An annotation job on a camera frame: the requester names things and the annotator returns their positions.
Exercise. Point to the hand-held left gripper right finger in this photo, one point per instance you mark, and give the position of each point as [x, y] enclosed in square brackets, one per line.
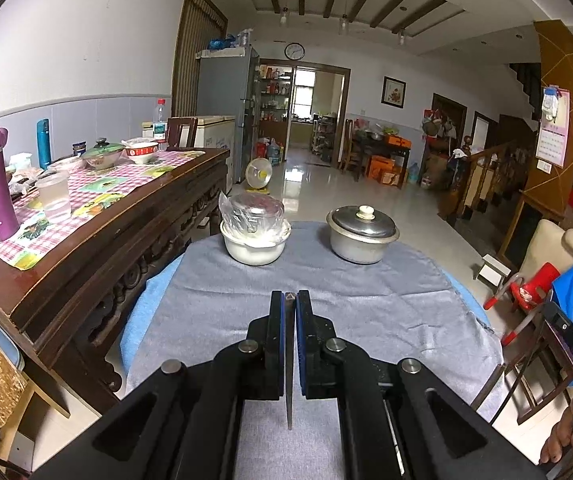
[300, 355]

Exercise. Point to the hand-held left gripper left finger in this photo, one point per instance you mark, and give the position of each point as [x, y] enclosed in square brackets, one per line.
[282, 350]

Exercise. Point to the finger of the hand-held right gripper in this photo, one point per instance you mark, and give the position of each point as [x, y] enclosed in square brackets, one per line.
[563, 330]

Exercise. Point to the metal chopstick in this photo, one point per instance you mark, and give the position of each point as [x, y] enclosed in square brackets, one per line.
[290, 410]

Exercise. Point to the person's right hand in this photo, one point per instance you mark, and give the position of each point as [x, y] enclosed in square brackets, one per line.
[563, 440]

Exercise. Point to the red plastic stool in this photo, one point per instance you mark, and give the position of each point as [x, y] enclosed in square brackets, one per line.
[531, 290]

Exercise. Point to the grey cloth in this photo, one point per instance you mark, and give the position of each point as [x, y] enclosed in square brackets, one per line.
[366, 300]

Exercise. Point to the beige armchair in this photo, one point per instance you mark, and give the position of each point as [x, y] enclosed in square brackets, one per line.
[551, 245]

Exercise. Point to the white step stool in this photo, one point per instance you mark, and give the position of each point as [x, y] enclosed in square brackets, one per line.
[491, 267]

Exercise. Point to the aluminium pot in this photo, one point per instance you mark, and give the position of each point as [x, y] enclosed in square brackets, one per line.
[361, 250]

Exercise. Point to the steel container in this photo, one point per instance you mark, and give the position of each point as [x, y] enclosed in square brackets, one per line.
[256, 212]

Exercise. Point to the light blue cloth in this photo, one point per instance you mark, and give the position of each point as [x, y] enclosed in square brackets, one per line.
[141, 320]

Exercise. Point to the clear plastic bag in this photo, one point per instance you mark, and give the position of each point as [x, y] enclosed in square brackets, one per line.
[226, 210]

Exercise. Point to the wooden staircase railing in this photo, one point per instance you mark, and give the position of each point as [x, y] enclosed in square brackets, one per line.
[481, 175]

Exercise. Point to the small floor fan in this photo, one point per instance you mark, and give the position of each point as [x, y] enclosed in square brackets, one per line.
[259, 175]

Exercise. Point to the blue water jug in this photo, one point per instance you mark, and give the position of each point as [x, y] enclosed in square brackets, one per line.
[414, 175]
[275, 155]

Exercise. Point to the orange cardboard box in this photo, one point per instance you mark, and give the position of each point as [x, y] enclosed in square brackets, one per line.
[384, 170]

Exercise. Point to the long carved wooden table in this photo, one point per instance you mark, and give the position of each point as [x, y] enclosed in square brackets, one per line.
[91, 260]

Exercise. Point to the dark wooden side table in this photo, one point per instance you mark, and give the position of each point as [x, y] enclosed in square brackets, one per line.
[381, 145]

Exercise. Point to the white chest freezer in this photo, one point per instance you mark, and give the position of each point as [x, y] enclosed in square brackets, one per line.
[214, 135]

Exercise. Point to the checkered tablecloth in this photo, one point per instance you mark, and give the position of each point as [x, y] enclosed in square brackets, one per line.
[116, 180]

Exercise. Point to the wooden dining chair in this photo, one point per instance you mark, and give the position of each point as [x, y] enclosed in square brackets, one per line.
[186, 132]

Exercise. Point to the red and white bowl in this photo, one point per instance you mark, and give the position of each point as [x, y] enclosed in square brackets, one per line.
[141, 152]

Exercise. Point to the red cap plastic bottle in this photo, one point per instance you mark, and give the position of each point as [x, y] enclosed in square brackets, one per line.
[160, 125]

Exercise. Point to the glass lid bowl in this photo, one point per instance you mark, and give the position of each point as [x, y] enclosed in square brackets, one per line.
[102, 156]

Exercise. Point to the grey refrigerator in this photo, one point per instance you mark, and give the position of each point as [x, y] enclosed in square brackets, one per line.
[221, 90]

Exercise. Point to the clear plastic cup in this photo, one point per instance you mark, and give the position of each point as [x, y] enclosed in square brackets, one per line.
[54, 197]

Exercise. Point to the wooden slatted door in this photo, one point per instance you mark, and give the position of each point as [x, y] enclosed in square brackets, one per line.
[199, 50]

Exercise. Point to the blue water bottle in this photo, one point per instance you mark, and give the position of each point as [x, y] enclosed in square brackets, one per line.
[43, 145]

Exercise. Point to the pendant lamp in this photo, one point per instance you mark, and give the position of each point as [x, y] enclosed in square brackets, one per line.
[402, 35]
[284, 17]
[344, 25]

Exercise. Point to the wall calendar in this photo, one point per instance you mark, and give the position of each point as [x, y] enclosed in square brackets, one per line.
[553, 135]

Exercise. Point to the framed wall picture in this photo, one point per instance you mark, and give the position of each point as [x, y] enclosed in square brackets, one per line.
[394, 91]

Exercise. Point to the round wall clock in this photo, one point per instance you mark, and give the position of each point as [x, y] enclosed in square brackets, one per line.
[295, 51]

